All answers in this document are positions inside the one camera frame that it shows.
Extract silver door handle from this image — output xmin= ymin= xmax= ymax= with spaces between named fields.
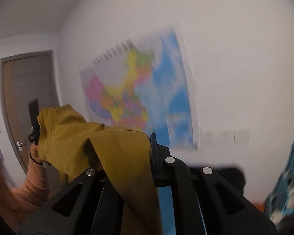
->
xmin=16 ymin=142 xmax=26 ymax=151

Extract brown wooden door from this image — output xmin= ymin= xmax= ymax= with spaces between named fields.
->
xmin=0 ymin=50 xmax=59 ymax=173

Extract mustard yellow jacket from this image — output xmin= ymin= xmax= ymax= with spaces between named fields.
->
xmin=37 ymin=105 xmax=163 ymax=234

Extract black garment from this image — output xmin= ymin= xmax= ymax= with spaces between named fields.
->
xmin=187 ymin=163 xmax=247 ymax=194

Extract person's left hand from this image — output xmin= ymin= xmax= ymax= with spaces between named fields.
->
xmin=30 ymin=143 xmax=42 ymax=165

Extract white wall switch panel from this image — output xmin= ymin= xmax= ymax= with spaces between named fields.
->
xmin=200 ymin=129 xmax=251 ymax=146

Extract colourful wall map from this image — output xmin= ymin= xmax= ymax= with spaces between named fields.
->
xmin=80 ymin=25 xmax=200 ymax=150

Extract teal plastic basket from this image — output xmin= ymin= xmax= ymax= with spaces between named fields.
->
xmin=264 ymin=141 xmax=294 ymax=231

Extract pink sleeved left forearm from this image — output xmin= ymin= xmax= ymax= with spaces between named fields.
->
xmin=0 ymin=157 xmax=50 ymax=233

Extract blue bed sheet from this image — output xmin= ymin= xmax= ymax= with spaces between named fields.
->
xmin=158 ymin=187 xmax=207 ymax=234

